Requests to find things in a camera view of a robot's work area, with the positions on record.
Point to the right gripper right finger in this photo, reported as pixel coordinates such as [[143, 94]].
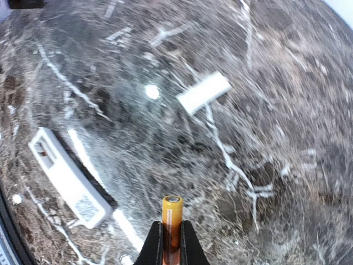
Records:
[[191, 252]]

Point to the orange battery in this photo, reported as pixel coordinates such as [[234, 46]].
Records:
[[172, 215]]

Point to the white remote control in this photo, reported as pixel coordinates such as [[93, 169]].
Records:
[[73, 186]]

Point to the white battery cover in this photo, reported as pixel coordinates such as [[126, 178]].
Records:
[[203, 92]]

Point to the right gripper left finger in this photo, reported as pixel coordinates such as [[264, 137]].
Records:
[[152, 249]]

